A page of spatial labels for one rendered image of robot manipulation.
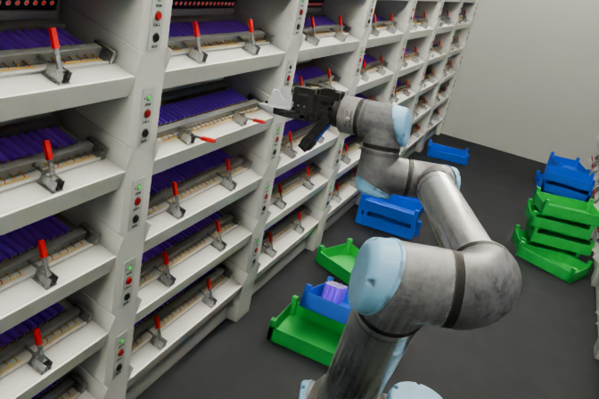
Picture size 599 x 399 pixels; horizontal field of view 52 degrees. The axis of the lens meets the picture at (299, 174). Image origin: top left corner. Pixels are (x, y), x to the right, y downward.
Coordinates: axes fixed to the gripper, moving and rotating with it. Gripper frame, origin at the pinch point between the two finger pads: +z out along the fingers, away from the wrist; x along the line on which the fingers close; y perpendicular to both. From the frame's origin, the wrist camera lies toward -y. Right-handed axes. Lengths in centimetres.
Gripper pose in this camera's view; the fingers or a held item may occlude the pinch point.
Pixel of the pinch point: (266, 106)
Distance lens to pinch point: 157.3
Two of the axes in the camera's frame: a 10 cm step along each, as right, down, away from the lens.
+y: 1.1, -9.4, -3.1
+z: -9.1, -2.3, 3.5
